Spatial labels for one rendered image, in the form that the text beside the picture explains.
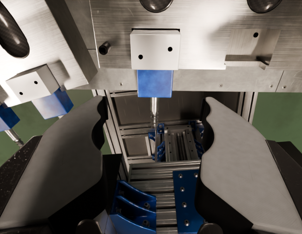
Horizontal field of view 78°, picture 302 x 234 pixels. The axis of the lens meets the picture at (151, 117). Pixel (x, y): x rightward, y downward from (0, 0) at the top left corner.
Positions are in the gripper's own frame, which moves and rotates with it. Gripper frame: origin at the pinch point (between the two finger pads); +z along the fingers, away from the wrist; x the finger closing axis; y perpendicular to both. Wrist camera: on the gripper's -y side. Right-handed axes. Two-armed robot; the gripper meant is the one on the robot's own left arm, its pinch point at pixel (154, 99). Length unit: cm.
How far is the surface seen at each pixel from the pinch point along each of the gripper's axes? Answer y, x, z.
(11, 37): -0.8, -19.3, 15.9
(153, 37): -2.1, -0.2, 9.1
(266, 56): 0.6, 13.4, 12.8
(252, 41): -0.8, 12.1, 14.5
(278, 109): 58, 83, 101
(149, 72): 1.9, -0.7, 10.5
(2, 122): 11.8, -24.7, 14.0
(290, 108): 58, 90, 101
